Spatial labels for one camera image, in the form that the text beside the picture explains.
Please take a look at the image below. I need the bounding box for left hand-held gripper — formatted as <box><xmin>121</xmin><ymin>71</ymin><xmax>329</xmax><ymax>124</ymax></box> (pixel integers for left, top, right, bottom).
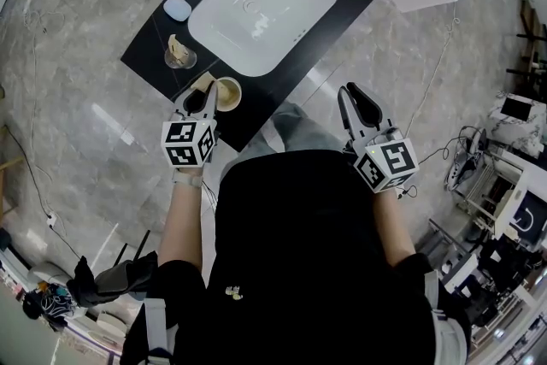
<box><xmin>161</xmin><ymin>81</ymin><xmax>220</xmax><ymax>170</ymax></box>

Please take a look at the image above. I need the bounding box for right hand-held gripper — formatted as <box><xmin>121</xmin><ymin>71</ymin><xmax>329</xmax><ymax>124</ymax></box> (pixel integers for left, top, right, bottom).
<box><xmin>337</xmin><ymin>81</ymin><xmax>421</xmax><ymax>195</ymax></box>

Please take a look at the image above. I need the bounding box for beige cup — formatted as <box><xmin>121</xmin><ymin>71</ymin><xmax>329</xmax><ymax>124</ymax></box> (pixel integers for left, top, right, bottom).
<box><xmin>215</xmin><ymin>76</ymin><xmax>243</xmax><ymax>113</ymax></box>

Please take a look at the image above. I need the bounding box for person's left forearm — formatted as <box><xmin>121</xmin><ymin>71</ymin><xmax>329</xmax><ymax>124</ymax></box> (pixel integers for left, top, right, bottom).
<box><xmin>157</xmin><ymin>167</ymin><xmax>204</xmax><ymax>271</ymax></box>

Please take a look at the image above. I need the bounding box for person's right forearm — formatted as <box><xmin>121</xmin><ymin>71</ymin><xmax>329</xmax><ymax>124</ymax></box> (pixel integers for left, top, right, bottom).
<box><xmin>370</xmin><ymin>182</ymin><xmax>418</xmax><ymax>269</ymax></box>

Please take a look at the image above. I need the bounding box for clear glass cup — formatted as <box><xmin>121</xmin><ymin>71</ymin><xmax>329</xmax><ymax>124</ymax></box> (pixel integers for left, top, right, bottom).
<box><xmin>163</xmin><ymin>44</ymin><xmax>198</xmax><ymax>70</ymax></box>

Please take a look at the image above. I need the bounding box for beige toothpaste tube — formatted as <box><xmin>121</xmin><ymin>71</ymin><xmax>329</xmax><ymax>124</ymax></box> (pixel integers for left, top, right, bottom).
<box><xmin>167</xmin><ymin>33</ymin><xmax>191</xmax><ymax>62</ymax></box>

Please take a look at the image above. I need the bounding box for grey wrist band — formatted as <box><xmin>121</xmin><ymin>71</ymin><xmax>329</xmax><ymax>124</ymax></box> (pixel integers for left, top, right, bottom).
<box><xmin>171</xmin><ymin>170</ymin><xmax>203</xmax><ymax>188</ymax></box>

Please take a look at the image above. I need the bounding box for pale blue soap box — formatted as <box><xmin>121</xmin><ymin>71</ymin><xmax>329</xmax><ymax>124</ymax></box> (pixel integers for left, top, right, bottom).
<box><xmin>163</xmin><ymin>0</ymin><xmax>192</xmax><ymax>23</ymax></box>

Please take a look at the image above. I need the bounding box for white sink basin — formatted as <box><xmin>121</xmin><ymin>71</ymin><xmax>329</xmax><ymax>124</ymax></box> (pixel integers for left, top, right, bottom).
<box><xmin>187</xmin><ymin>0</ymin><xmax>340</xmax><ymax>79</ymax></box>

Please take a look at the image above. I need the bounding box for marble side table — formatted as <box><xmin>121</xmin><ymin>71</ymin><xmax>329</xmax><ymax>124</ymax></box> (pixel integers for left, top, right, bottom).
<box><xmin>486</xmin><ymin>91</ymin><xmax>547</xmax><ymax>160</ymax></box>

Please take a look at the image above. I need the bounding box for person's black shirt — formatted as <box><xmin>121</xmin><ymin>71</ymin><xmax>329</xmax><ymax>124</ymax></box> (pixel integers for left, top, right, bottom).
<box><xmin>122</xmin><ymin>149</ymin><xmax>472</xmax><ymax>365</ymax></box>

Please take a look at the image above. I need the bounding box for black tablet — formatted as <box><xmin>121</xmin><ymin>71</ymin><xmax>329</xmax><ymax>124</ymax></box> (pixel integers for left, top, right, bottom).
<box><xmin>499</xmin><ymin>94</ymin><xmax>534</xmax><ymax>121</ymax></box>

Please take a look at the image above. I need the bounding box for black bag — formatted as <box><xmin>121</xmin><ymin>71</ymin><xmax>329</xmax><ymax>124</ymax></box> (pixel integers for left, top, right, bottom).
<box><xmin>65</xmin><ymin>250</ymin><xmax>160</xmax><ymax>309</ymax></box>

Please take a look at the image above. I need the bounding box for white box with black panel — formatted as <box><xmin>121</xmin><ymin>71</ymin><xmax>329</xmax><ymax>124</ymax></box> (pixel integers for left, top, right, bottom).
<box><xmin>494</xmin><ymin>166</ymin><xmax>547</xmax><ymax>250</ymax></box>

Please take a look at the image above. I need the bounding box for long white floor cable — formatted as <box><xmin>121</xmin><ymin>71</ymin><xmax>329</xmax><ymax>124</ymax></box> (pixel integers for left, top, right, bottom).
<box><xmin>400</xmin><ymin>2</ymin><xmax>462</xmax><ymax>134</ymax></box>

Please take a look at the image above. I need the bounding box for black floor cable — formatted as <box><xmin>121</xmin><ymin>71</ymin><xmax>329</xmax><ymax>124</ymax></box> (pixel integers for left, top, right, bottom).
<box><xmin>0</xmin><ymin>123</ymin><xmax>83</xmax><ymax>261</ymax></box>

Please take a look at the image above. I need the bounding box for grey left shoulder strap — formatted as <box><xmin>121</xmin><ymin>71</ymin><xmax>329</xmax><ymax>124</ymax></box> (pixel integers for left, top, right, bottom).
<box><xmin>142</xmin><ymin>297</ymin><xmax>169</xmax><ymax>361</ymax></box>

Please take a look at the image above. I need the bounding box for grey shoulder strap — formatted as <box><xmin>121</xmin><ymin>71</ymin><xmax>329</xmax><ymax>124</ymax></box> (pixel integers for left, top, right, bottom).
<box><xmin>423</xmin><ymin>268</ymin><xmax>470</xmax><ymax>365</ymax></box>
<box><xmin>142</xmin><ymin>297</ymin><xmax>169</xmax><ymax>361</ymax></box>

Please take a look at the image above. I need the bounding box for grey right shoulder strap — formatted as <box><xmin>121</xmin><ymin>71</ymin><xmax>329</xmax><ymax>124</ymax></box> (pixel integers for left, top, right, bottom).
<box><xmin>423</xmin><ymin>268</ymin><xmax>470</xmax><ymax>365</ymax></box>

